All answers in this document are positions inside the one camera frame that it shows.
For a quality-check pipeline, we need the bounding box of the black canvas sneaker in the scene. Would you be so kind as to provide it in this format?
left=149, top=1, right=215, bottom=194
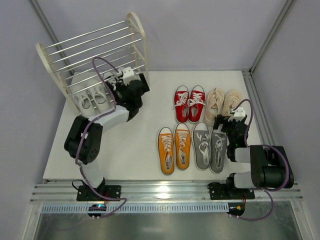
left=102, top=71, right=120, bottom=86

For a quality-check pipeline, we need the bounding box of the white sneaker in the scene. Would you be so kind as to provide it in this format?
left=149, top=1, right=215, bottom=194
left=70, top=83, right=96, bottom=118
left=87, top=77, right=113, bottom=113

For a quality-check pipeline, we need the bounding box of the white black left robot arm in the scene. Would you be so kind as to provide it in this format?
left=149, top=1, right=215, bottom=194
left=64, top=73, right=150, bottom=192

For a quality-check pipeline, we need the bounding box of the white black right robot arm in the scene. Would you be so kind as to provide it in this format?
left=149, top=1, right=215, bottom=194
left=211, top=114, right=294, bottom=197

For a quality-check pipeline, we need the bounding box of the cream metal shoe shelf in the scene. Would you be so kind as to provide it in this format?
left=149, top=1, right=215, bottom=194
left=35, top=12, right=150, bottom=115

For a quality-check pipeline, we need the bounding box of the grey right canvas sneaker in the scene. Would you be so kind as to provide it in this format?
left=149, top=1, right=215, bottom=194
left=210, top=130, right=228, bottom=174

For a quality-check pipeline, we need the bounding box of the grey canvas sneaker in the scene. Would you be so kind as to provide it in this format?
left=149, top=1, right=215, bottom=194
left=192, top=122, right=211, bottom=170
left=210, top=130, right=228, bottom=174

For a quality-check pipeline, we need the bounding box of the beige left lace sneaker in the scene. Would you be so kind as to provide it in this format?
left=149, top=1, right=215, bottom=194
left=203, top=87, right=225, bottom=127

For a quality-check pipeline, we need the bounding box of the beige lace sneaker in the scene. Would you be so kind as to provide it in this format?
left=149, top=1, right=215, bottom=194
left=203, top=87, right=225, bottom=127
left=221, top=89, right=243, bottom=116

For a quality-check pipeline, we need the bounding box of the grey left canvas sneaker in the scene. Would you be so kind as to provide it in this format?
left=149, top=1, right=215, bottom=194
left=192, top=122, right=211, bottom=170

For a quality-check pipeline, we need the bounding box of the beige right lace sneaker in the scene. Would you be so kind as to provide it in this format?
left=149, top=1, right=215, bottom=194
left=221, top=89, right=243, bottom=116

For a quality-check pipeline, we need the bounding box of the red right canvas sneaker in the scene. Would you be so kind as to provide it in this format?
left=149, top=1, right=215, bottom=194
left=187, top=85, right=206, bottom=124

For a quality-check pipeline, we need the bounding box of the red canvas sneaker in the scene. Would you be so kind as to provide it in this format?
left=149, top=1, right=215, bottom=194
left=187, top=85, right=206, bottom=124
left=174, top=85, right=189, bottom=123

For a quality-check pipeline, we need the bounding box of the orange right canvas sneaker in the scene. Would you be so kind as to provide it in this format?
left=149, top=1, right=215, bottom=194
left=174, top=123, right=191, bottom=170

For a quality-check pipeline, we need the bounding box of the orange canvas sneaker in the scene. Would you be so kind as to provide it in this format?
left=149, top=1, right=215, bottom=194
left=174, top=123, right=191, bottom=170
left=157, top=127, right=175, bottom=175

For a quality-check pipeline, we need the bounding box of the red left canvas sneaker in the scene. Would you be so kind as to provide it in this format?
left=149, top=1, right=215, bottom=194
left=174, top=85, right=189, bottom=123

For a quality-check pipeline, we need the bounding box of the orange left canvas sneaker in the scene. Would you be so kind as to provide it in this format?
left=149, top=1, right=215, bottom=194
left=157, top=127, right=175, bottom=175

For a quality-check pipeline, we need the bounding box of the right controller board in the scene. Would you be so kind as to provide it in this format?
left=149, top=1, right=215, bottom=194
left=227, top=202, right=246, bottom=217

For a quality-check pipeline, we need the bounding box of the controller board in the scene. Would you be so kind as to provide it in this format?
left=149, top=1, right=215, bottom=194
left=87, top=203, right=107, bottom=220
left=227, top=202, right=246, bottom=217

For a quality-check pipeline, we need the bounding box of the left controller board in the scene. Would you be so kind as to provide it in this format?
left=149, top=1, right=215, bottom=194
left=87, top=203, right=107, bottom=220

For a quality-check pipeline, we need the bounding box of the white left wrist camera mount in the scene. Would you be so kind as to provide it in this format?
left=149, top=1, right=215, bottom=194
left=117, top=67, right=137, bottom=85

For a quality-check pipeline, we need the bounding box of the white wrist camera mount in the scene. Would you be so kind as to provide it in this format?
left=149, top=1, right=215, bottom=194
left=228, top=106, right=247, bottom=122
left=117, top=67, right=137, bottom=85

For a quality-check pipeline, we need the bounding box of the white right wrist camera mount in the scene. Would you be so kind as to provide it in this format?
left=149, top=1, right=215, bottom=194
left=228, top=106, right=247, bottom=122

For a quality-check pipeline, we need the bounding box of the aluminium right side rail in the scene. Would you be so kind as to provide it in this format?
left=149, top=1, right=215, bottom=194
left=242, top=70, right=275, bottom=145

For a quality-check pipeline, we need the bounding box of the aluminium rail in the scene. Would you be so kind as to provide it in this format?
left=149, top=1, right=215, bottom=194
left=242, top=70, right=275, bottom=145
left=29, top=180, right=304, bottom=204

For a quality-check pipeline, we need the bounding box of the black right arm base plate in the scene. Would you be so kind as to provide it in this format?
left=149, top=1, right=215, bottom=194
left=207, top=182, right=255, bottom=200

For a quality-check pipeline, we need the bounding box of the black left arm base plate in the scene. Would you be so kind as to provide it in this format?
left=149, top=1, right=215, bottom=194
left=76, top=184, right=121, bottom=202

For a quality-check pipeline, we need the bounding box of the grey slotted cable duct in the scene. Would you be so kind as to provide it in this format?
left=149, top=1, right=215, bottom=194
left=41, top=202, right=229, bottom=214

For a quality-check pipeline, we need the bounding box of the aluminium front rail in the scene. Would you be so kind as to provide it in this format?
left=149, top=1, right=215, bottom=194
left=29, top=180, right=304, bottom=204

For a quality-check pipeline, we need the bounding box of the aluminium left corner post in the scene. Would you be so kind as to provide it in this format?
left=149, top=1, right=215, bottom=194
left=29, top=0, right=76, bottom=76

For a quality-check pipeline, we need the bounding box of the aluminium corner post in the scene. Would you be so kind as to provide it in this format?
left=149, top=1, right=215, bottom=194
left=249, top=0, right=297, bottom=76
left=29, top=0, right=76, bottom=76

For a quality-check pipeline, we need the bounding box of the aluminium right corner post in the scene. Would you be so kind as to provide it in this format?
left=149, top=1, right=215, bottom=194
left=249, top=0, right=297, bottom=76

